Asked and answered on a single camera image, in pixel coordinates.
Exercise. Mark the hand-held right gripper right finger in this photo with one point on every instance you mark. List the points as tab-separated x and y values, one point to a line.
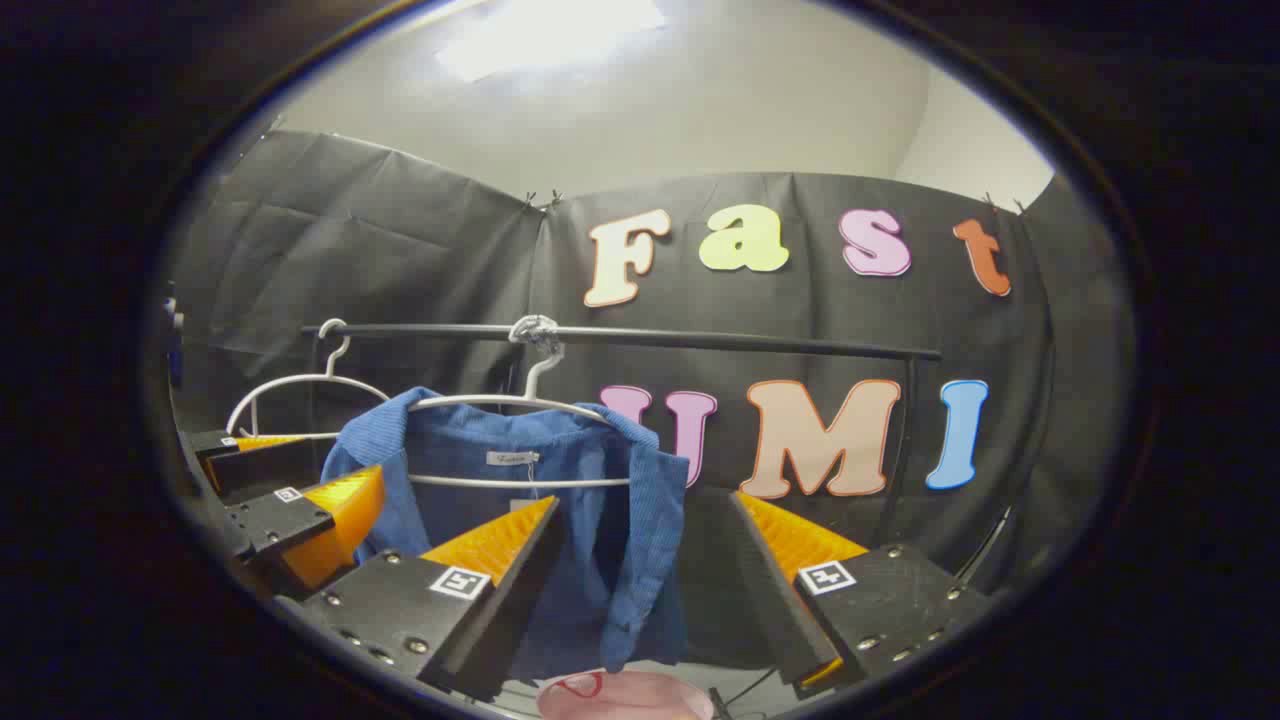
775	600

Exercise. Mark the white clothes hanger taped hook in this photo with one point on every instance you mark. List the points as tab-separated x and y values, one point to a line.
500	400

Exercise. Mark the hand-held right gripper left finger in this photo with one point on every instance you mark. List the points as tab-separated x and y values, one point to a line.
500	620

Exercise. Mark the white clothes hanger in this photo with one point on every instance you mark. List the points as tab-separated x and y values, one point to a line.
300	379

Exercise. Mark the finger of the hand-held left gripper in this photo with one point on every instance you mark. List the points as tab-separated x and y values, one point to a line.
255	462
290	520

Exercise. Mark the black clothes rack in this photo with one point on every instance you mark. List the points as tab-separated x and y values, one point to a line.
700	340

